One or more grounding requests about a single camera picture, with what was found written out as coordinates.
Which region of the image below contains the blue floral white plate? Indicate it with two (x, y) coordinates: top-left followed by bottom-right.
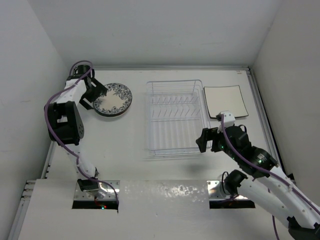
(92, 83), (133, 115)

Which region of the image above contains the dark teal glazed plate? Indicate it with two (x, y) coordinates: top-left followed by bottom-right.
(96, 112), (126, 118)

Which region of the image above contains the square beige plate black rim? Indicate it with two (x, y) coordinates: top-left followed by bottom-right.
(203, 85), (249, 119)

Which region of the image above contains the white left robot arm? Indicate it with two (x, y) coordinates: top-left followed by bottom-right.
(44, 60), (108, 199)

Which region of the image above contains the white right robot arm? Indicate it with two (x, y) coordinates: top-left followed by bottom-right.
(195, 125), (320, 240)

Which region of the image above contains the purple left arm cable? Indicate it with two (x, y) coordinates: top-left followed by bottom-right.
(44, 59), (120, 205)

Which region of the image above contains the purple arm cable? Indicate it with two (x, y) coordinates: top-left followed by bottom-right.
(44, 59), (120, 205)
(219, 114), (320, 240)

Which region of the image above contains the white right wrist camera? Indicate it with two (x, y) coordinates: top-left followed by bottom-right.
(216, 110), (236, 132)

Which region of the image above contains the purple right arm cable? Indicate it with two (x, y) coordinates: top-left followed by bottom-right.
(219, 114), (320, 240)

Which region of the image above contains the white wire dish rack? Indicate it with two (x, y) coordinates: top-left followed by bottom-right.
(146, 79), (210, 157)

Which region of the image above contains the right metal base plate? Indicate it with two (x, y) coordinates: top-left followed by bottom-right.
(206, 180), (249, 202)

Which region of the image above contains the metal base plate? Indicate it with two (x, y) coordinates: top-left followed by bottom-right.
(206, 180), (249, 202)
(73, 179), (120, 202)

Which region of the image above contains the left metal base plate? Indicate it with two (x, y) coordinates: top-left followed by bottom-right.
(73, 179), (120, 202)

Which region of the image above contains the aluminium table edge rail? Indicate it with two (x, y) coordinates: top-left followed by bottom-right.
(7, 65), (286, 240)

